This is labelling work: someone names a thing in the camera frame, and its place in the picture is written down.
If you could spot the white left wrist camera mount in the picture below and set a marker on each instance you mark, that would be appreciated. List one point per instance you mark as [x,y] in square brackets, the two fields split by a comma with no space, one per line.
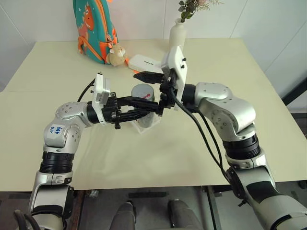
[98,88]

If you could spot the white ceramic vase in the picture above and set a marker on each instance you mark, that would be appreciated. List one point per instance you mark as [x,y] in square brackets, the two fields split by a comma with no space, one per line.
[177,36]

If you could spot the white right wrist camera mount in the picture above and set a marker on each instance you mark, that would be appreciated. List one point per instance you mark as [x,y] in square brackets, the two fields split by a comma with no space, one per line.
[178,64]

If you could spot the dried flower sprig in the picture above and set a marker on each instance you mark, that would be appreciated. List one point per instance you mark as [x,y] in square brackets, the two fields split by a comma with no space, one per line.
[188,9]

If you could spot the silver jar lid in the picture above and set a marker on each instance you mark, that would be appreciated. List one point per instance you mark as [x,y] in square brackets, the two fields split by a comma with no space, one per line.
[141,91]

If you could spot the grey jar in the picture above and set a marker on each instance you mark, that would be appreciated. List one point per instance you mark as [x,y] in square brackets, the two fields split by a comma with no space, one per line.
[145,121]

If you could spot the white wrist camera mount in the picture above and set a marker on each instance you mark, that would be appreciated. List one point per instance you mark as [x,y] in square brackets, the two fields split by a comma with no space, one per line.
[98,88]
[178,64]

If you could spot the black bar under table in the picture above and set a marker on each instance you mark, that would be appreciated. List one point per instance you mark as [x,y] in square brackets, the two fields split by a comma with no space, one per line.
[147,194]

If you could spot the white flat device box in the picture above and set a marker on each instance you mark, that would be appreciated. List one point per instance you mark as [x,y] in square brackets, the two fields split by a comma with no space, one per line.
[144,62]

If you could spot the black diagonal bar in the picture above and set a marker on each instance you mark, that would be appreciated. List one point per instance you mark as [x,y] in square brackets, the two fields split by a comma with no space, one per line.
[296,92]

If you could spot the brown plush toy pendant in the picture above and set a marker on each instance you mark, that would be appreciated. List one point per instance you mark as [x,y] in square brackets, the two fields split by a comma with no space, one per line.
[116,55]

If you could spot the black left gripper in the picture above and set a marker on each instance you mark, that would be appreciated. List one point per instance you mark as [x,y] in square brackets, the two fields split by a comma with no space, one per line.
[110,112]

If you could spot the clear plastic box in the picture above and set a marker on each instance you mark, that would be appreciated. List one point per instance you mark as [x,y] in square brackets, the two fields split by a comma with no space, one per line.
[143,130]

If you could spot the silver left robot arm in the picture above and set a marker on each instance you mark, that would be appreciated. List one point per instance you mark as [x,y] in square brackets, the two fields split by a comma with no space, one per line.
[60,153]

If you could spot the dark table leg frame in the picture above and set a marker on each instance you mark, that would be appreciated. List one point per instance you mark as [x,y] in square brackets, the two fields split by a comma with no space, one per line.
[212,208]

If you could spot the teal dinosaur backpack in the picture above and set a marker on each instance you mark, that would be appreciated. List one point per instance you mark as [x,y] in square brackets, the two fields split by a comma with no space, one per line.
[96,31]

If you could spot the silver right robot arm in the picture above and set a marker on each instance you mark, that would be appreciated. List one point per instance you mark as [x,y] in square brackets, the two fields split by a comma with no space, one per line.
[227,107]

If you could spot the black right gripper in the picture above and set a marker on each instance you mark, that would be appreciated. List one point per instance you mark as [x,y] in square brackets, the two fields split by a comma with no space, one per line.
[168,97]

